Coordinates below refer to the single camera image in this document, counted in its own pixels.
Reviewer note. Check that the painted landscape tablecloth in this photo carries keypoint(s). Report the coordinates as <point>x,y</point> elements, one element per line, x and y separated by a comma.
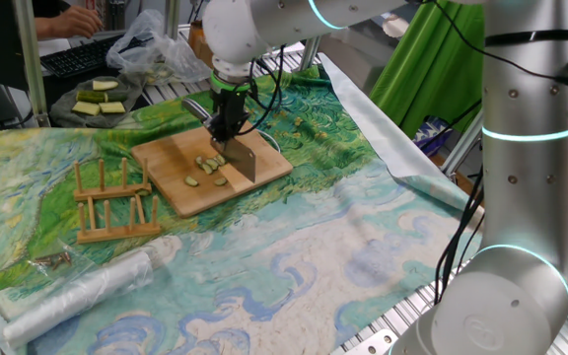
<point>313,246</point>

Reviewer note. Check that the small cucumber scrap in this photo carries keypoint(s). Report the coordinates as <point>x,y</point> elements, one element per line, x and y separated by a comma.
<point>142,191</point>

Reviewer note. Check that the pale halved cucumber piece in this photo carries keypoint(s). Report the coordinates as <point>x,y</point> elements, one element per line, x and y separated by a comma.
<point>86,108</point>
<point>112,107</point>
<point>105,85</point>

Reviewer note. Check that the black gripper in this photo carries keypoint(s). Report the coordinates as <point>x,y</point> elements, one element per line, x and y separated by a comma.
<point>230,108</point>

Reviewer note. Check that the black computer keyboard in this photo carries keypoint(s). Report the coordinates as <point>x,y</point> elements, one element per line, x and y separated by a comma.
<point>77,56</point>

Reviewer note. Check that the dark green cucumber piece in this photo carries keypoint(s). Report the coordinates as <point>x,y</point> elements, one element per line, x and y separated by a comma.
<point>91,96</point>
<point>117,96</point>

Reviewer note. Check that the steel cleaver knife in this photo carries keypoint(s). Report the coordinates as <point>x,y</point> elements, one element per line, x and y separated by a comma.
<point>242,158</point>

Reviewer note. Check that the clear plastic bag roll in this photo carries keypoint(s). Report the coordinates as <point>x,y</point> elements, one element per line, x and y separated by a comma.
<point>77,296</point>

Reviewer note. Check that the blue white patterned bag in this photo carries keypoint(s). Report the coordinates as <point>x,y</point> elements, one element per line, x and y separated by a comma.
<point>432,135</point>

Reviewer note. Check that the person's bare hand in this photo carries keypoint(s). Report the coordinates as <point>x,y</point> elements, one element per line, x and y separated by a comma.
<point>77,22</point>

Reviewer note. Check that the wooden peg rack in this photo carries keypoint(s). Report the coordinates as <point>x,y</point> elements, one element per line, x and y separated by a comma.
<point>116,232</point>

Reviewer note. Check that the small bag of screws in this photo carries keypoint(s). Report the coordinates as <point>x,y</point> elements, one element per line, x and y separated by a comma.
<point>52,260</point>

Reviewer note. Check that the aluminium frame beam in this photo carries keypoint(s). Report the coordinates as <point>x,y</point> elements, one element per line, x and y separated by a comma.
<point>461,145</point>
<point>172,20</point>
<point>310,53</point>
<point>30,59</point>

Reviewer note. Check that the crumpled clear plastic bag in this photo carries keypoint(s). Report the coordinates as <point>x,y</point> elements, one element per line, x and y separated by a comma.
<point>165,54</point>

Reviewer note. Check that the green curtain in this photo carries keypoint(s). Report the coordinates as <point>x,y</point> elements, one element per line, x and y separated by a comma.
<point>427,74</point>

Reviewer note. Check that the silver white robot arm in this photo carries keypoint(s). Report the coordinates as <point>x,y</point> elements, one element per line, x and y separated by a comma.
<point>530,197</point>

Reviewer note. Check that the bamboo cutting board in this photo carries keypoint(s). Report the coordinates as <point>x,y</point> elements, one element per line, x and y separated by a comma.
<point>165,163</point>

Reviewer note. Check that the metal mounting plate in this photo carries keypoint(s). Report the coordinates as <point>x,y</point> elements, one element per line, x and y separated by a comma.
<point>370,342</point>

